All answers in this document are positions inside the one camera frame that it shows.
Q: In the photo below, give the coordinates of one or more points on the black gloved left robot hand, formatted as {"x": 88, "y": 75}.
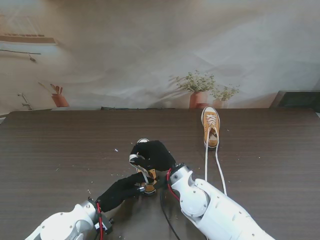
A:
{"x": 120, "y": 192}

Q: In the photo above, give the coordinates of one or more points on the black left wrist box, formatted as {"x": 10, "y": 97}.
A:
{"x": 107, "y": 225}

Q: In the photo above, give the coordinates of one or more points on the printed kitchen backdrop cloth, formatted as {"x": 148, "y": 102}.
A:
{"x": 150, "y": 50}

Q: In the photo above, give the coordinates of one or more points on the yellow canvas sneaker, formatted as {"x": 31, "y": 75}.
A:
{"x": 150, "y": 187}
{"x": 212, "y": 142}

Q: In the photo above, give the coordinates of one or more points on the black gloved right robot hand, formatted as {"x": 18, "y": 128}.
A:
{"x": 155, "y": 155}

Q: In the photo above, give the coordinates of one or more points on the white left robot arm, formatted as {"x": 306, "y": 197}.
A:
{"x": 65, "y": 222}

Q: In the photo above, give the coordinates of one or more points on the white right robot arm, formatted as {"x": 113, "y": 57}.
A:
{"x": 212, "y": 205}

